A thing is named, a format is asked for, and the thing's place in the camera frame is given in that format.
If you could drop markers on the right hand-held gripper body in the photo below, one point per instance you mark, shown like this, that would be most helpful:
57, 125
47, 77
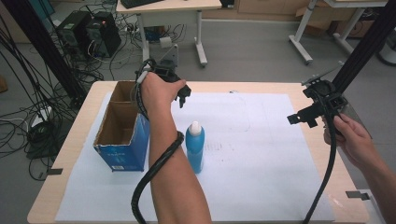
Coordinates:
325, 96

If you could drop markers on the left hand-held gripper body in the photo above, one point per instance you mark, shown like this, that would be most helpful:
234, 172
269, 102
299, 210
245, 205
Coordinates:
166, 72

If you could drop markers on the person's left hand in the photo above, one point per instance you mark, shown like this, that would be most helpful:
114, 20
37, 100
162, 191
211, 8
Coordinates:
160, 91

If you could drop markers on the person's right hand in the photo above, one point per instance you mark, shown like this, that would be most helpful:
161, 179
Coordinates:
350, 141

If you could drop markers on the small white box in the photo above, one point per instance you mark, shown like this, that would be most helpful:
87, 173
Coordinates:
165, 42

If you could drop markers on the blue bottle with white cap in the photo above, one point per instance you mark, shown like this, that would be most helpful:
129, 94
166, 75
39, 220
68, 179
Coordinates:
195, 146

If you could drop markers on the white paper sheet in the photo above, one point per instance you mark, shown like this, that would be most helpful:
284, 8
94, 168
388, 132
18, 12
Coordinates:
255, 155

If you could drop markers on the wooden desk with white legs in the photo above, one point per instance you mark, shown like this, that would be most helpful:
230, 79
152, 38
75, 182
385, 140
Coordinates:
174, 6

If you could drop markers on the blue cardboard box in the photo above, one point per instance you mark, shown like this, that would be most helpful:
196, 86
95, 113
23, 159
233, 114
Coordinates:
123, 140

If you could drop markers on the black computer tower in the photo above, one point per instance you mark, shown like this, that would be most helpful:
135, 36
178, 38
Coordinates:
73, 32
104, 35

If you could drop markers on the black keyboard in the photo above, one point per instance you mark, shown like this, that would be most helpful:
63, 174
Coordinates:
140, 2

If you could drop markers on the brown cardboard box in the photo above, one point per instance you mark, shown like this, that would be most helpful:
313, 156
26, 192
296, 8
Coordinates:
323, 18

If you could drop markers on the white-framed desk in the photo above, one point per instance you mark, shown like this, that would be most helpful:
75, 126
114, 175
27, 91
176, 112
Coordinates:
339, 18

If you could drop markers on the white power strip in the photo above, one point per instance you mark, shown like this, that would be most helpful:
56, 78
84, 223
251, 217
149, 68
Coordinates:
42, 115

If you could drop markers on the black aluminium post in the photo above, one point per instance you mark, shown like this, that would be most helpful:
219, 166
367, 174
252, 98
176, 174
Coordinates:
43, 46
364, 46

